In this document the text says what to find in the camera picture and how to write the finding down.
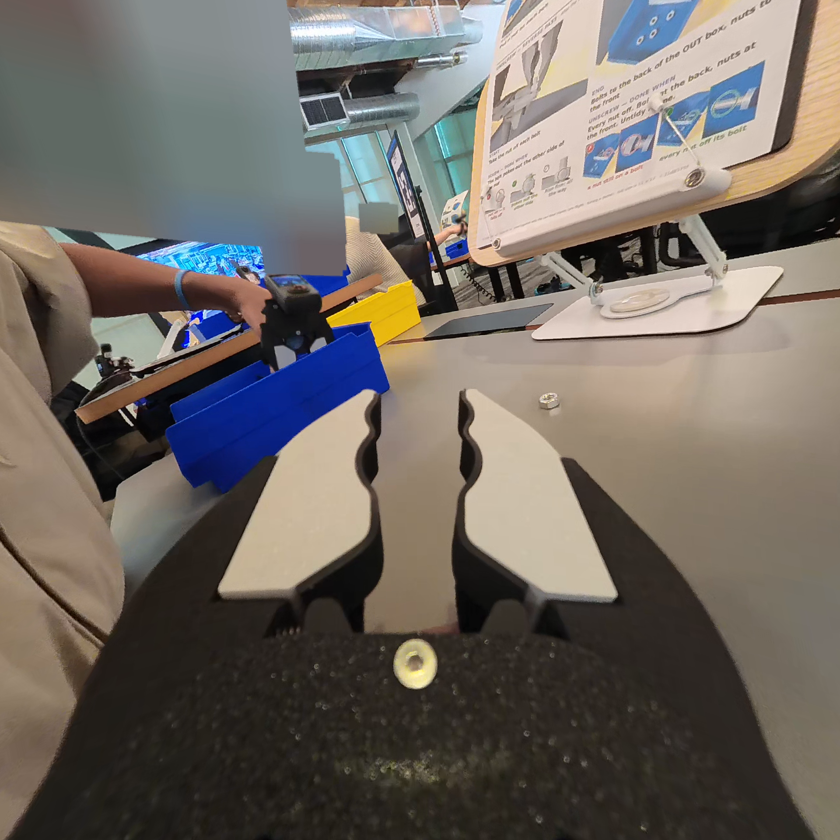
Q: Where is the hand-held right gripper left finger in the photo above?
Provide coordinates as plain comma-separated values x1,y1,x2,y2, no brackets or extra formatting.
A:
217,388,386,634

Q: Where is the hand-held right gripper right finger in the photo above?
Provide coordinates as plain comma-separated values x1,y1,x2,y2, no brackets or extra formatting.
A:
450,387,620,635

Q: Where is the person's left forearm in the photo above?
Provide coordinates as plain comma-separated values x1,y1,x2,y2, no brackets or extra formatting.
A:
58,241,181,316

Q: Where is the person's left hand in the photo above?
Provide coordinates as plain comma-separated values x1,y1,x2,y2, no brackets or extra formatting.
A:
193,281,270,326

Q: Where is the yellow plastic bin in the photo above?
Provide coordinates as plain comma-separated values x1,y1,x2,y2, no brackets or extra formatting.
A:
326,281,422,347

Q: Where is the television screen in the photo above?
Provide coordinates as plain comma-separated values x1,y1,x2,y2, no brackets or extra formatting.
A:
134,241,263,277

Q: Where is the wooden-edged table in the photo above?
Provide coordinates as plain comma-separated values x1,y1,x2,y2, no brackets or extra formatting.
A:
75,274,385,424

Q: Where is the printed marker sign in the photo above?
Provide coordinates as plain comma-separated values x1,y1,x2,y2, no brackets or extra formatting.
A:
387,131,460,309

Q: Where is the black flat pad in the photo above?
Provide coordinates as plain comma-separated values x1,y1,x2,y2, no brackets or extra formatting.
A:
423,303,555,341

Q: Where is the white ceiling vent unit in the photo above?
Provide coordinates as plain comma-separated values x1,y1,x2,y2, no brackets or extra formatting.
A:
301,93,349,129

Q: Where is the instruction sheet on stand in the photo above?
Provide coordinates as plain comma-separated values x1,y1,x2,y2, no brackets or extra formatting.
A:
469,0,840,342

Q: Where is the printed instruction sheet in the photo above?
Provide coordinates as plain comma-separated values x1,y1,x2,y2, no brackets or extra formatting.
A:
476,0,818,247

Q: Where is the black office chair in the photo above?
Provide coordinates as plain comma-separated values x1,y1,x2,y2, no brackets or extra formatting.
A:
656,174,840,270

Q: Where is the silver ventilation duct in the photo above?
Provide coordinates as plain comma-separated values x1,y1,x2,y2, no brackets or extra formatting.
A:
289,3,487,67
341,92,421,126

